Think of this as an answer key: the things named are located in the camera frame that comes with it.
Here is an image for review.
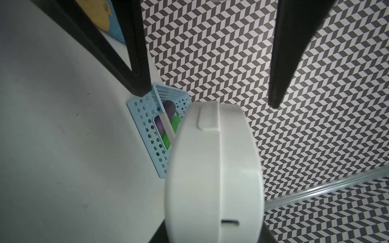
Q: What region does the green toy cucumber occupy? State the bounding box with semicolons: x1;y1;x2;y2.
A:
161;111;182;150

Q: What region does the yellow blue chips bag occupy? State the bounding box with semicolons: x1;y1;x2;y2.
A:
76;0;126;44

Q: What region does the light blue plastic basket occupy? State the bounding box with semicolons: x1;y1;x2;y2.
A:
126;83;191;178

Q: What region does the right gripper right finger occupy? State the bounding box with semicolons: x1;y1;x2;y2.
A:
268;0;335;109

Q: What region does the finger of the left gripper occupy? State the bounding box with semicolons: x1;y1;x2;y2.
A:
258;223;278;243
149;221;169;243

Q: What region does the white alarm clock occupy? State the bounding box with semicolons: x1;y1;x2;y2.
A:
165;101;264;243

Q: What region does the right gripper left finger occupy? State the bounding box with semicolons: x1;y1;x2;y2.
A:
33;1;152;97

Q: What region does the purple toy eggplant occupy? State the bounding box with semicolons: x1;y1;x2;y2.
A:
155;100;176;135

